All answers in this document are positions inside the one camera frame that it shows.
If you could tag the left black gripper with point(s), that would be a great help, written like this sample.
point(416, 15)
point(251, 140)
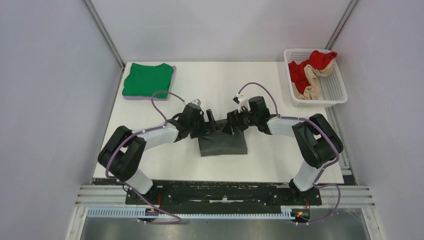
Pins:
point(206, 127)

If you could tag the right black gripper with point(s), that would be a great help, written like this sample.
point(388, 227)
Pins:
point(235, 116)

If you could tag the dark grey t shirt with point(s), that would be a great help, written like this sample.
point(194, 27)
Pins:
point(220, 143)

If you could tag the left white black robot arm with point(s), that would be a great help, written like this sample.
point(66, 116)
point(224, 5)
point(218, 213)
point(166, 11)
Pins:
point(122, 153)

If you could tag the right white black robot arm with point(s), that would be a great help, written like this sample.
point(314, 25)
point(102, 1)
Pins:
point(317, 141)

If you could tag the folded green t shirt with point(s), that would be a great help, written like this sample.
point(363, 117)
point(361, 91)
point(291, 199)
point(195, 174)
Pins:
point(145, 81)

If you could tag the beige t shirt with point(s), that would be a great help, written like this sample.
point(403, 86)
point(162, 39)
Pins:
point(313, 79)

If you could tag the white plastic basket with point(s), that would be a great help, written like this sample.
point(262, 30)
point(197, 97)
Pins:
point(314, 78)

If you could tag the red t shirt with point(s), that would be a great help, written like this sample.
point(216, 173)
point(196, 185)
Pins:
point(303, 71)

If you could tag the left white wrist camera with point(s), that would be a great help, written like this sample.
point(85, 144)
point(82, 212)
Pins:
point(196, 102)

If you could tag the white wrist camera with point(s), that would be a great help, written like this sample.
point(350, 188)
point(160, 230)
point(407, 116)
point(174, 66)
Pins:
point(241, 101)
point(196, 102)

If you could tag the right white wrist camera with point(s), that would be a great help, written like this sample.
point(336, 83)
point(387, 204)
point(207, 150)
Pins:
point(241, 101)

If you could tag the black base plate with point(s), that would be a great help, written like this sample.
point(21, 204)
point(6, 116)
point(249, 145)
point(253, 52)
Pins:
point(223, 197)

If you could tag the aluminium front rail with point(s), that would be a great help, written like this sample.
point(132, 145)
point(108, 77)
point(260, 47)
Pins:
point(352, 197)

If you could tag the white slotted cable duct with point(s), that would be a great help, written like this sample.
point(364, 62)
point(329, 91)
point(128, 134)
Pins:
point(150, 213)

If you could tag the left aluminium frame post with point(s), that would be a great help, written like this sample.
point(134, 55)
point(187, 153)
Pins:
point(89, 5)

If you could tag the aluminium frame post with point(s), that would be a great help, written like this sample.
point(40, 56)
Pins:
point(89, 5)
point(352, 4)

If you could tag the right aluminium frame post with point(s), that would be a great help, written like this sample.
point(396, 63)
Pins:
point(352, 4)

